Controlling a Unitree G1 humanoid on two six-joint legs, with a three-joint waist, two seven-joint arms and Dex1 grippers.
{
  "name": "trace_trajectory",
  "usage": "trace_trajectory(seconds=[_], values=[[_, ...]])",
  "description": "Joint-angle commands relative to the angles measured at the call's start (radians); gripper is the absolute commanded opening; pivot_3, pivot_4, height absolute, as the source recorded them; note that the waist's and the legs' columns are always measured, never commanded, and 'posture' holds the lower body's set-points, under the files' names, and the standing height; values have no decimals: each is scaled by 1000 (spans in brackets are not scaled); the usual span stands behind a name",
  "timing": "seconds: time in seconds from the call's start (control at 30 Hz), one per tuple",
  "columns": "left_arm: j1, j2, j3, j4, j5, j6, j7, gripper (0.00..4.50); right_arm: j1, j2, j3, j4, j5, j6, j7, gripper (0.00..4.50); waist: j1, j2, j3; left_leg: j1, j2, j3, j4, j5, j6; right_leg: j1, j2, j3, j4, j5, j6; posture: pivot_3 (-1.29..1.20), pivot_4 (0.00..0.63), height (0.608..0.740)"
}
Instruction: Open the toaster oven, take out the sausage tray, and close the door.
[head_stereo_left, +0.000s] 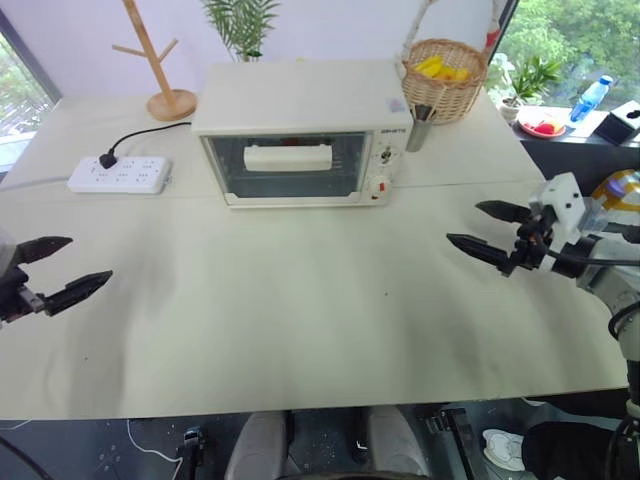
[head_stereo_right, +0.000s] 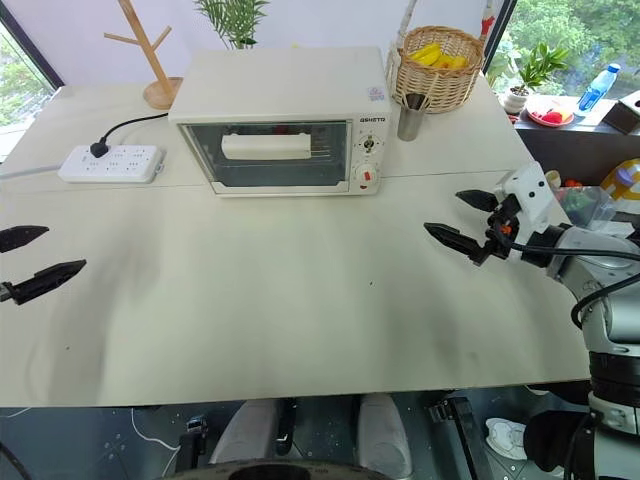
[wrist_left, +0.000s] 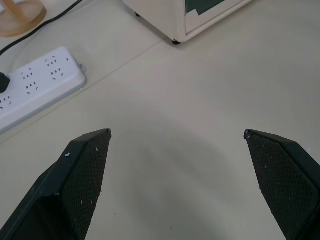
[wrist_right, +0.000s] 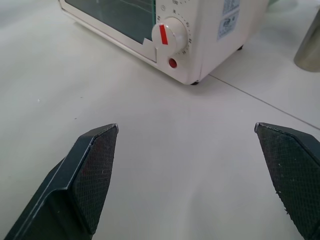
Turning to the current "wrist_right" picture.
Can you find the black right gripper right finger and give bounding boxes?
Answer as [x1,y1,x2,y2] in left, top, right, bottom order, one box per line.
[253,122,320,240]

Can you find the cream white toaster oven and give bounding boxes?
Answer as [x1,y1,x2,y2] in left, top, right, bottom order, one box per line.
[58,0,269,86]

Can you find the white red-striped timer knob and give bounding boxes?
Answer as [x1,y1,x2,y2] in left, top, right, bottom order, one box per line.
[151,16,189,56]

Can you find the silver metal cylinder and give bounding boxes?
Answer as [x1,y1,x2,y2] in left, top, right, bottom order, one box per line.
[293,9,320,73]

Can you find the glass oven door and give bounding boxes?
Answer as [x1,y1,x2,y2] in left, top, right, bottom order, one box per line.
[58,0,158,63]

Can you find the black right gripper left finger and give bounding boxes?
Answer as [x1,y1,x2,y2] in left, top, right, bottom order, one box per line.
[4,123,120,240]

